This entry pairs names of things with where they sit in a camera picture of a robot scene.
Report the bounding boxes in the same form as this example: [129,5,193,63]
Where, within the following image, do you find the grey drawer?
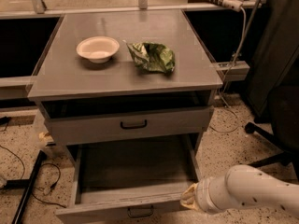
[45,106,213,146]
[57,134,200,224]

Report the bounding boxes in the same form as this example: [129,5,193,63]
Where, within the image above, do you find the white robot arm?
[180,165,299,217]

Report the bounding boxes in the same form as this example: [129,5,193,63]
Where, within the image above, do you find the grey top drawer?
[45,106,213,146]

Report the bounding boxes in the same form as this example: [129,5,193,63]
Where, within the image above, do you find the grey drawer cabinet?
[27,9,224,161]

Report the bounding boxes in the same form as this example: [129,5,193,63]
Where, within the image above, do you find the black office chair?
[245,85,299,179]

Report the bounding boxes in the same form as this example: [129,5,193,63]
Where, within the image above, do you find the green crumpled chip bag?
[126,42,176,74]

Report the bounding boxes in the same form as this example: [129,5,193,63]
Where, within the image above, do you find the white paper bowl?
[76,36,120,63]

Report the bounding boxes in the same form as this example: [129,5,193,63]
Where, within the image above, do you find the black floor stand bar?
[0,150,47,224]

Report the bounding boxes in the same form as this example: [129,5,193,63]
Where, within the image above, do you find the black floor cable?
[0,145,68,209]

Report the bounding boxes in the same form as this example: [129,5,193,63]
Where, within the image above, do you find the grey cable on floor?
[208,7,247,134]

